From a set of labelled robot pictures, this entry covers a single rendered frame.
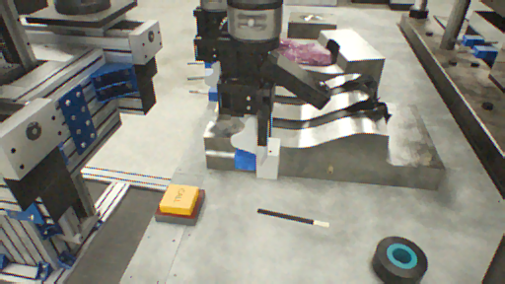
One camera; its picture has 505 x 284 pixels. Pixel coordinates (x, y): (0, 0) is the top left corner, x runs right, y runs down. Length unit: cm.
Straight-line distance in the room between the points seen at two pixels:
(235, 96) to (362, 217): 36
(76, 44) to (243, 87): 74
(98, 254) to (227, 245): 89
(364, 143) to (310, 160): 12
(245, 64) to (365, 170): 38
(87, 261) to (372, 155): 110
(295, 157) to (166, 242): 31
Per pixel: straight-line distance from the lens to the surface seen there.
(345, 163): 74
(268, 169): 59
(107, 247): 148
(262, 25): 46
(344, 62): 108
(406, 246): 65
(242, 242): 64
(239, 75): 51
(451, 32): 162
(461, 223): 78
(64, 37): 116
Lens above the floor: 132
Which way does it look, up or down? 37 degrees down
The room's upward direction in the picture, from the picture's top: straight up
